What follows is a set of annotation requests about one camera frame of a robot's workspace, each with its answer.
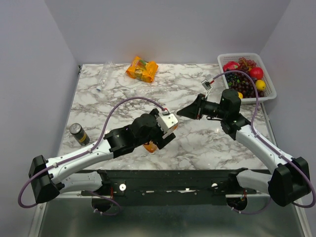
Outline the dark red grape bunch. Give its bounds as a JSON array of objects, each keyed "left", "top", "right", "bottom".
[{"left": 229, "top": 57, "right": 265, "bottom": 99}]

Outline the purple cable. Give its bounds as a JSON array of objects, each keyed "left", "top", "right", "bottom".
[
  {"left": 212, "top": 70, "right": 316, "bottom": 209},
  {"left": 17, "top": 96, "right": 168, "bottom": 208}
]

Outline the orange snack bag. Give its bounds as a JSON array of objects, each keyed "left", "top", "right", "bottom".
[{"left": 126, "top": 56, "right": 158, "bottom": 83}]

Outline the red round fruit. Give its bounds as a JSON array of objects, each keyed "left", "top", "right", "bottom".
[{"left": 249, "top": 67, "right": 264, "bottom": 80}]

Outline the black yellow drink can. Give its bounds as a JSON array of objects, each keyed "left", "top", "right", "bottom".
[{"left": 69, "top": 123, "right": 90, "bottom": 146}]

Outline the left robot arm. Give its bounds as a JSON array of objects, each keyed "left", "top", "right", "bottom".
[{"left": 29, "top": 109, "right": 178, "bottom": 204}]

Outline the yellow lemon upper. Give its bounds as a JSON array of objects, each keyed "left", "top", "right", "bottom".
[{"left": 255, "top": 79, "right": 266, "bottom": 91}]

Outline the red apple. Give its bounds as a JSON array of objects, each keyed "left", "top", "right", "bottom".
[{"left": 223, "top": 61, "right": 240, "bottom": 72}]

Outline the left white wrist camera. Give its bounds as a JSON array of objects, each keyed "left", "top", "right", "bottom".
[{"left": 157, "top": 114, "right": 179, "bottom": 139}]

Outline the clear bottle blue cap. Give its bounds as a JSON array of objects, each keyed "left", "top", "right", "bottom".
[{"left": 96, "top": 62, "right": 114, "bottom": 92}]

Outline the black base frame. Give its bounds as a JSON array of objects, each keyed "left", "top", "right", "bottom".
[{"left": 96, "top": 170, "right": 256, "bottom": 206}]

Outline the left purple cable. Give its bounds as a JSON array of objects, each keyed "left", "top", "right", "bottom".
[{"left": 17, "top": 96, "right": 168, "bottom": 208}]

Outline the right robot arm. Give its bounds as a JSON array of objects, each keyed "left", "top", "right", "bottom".
[{"left": 177, "top": 89, "right": 315, "bottom": 206}]

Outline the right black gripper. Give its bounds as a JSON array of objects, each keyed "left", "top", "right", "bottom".
[{"left": 177, "top": 93, "right": 228, "bottom": 119}]

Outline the blue grape bunch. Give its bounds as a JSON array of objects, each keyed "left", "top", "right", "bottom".
[{"left": 225, "top": 70, "right": 240, "bottom": 86}]

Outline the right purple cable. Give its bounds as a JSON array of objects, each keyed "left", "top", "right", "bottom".
[{"left": 212, "top": 70, "right": 316, "bottom": 209}]

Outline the clear empty bottle centre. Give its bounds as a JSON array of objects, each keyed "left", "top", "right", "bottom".
[{"left": 129, "top": 86, "right": 166, "bottom": 97}]

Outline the white plastic basket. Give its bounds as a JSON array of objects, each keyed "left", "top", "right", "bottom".
[{"left": 217, "top": 53, "right": 277, "bottom": 104}]

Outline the orange juice bottle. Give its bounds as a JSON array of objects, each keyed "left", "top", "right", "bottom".
[{"left": 143, "top": 132, "right": 176, "bottom": 153}]

